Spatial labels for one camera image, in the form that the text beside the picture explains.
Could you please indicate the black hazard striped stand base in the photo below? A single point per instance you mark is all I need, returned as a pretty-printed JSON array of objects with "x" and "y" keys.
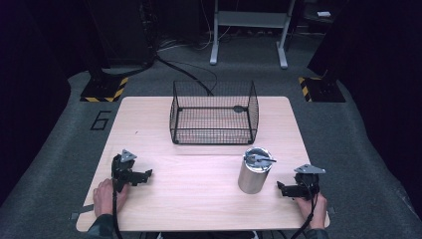
[
  {"x": 321, "y": 89},
  {"x": 104, "y": 89}
]

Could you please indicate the grey tape strip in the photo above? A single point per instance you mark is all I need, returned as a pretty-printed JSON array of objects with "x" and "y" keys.
[{"x": 83, "y": 210}]

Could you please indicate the small white box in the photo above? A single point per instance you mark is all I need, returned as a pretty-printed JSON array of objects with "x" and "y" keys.
[{"x": 323, "y": 14}]

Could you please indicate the black cabinet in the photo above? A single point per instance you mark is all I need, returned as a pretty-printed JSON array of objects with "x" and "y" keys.
[{"x": 122, "y": 30}]

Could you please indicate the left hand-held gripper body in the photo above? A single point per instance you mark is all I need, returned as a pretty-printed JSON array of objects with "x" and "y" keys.
[{"x": 121, "y": 171}]

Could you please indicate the person's right hand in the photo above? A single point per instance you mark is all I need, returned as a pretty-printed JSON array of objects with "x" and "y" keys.
[{"x": 315, "y": 210}]

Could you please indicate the white metal desk frame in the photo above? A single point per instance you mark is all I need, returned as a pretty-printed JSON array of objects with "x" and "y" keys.
[{"x": 250, "y": 19}]

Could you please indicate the person's left hand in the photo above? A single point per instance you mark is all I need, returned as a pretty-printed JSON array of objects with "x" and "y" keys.
[{"x": 103, "y": 197}]

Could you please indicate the stainless steel cylinder container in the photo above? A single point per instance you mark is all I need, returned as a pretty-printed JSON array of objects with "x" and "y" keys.
[{"x": 253, "y": 179}]

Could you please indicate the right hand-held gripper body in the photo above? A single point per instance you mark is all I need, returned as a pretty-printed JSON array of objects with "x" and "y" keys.
[{"x": 308, "y": 184}]

